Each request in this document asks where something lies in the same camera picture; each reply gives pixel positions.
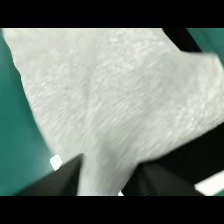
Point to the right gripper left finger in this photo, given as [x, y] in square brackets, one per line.
[58, 181]

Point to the grey T-shirt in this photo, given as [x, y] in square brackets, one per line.
[113, 96]

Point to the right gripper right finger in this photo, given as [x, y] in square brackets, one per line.
[156, 181]

